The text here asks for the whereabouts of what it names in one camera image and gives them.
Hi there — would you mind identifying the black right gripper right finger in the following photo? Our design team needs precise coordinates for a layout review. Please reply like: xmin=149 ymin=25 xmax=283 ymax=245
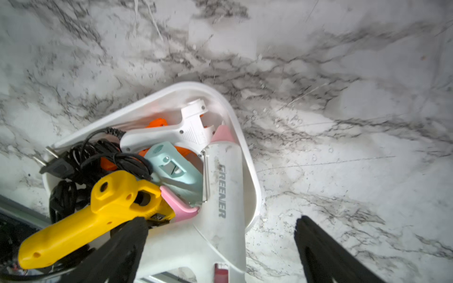
xmin=294 ymin=215 xmax=383 ymax=283

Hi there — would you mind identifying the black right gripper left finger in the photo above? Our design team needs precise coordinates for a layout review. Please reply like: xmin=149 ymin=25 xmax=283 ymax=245
xmin=60 ymin=217 xmax=149 ymax=283

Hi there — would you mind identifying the yellow black glue gun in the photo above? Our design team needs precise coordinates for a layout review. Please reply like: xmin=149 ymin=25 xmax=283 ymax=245
xmin=18 ymin=171 xmax=175 ymax=270

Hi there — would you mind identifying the white pink glue gun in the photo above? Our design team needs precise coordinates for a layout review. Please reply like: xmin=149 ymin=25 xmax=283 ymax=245
xmin=136 ymin=125 xmax=246 ymax=283

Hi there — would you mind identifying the mint green glue gun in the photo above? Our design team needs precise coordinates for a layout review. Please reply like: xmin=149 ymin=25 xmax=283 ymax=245
xmin=144 ymin=141 xmax=203 ymax=207

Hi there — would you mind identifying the white orange glue gun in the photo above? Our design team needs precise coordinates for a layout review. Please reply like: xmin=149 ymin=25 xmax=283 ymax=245
xmin=120 ymin=99 xmax=215 ymax=154

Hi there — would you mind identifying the white storage box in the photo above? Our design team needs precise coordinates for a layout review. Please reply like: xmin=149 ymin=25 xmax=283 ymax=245
xmin=51 ymin=82 xmax=263 ymax=231

